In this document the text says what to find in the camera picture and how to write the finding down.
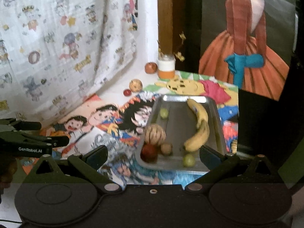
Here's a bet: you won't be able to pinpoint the yellow banana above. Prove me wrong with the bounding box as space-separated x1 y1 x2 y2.
184 98 210 152

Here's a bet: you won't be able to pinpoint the white cartoon print curtain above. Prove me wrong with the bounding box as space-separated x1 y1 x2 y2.
1 0 137 125

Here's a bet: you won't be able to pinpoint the colourful cartoon table cloth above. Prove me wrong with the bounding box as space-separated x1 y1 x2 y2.
21 70 239 186

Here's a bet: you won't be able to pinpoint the green grape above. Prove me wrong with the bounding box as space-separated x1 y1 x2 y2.
159 108 169 119
182 153 196 167

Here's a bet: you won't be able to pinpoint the metal tray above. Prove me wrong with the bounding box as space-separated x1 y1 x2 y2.
135 95 228 174

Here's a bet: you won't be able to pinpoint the red apple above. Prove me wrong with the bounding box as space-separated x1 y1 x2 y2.
144 62 158 74

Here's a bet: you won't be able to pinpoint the brown wooden post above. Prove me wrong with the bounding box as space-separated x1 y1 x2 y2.
158 0 185 56

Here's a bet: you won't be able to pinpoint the small red plum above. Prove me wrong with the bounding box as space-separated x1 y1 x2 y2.
123 89 132 97

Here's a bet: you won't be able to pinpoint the white orange glass jar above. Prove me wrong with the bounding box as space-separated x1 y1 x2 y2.
158 54 176 79

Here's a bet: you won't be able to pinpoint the yellow dried flower sprigs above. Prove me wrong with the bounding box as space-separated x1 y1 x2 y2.
158 31 187 62

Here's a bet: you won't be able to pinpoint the orange dress painting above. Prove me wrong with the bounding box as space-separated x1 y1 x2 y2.
198 0 298 100

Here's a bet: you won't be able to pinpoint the green grape in tray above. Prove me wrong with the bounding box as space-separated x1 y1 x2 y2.
159 108 169 119

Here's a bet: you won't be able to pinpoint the small brown round fruit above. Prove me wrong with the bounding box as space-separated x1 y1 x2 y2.
160 143 173 156

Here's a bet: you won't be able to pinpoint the striped pepino melon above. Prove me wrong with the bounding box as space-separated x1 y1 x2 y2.
144 123 166 146
129 79 143 93

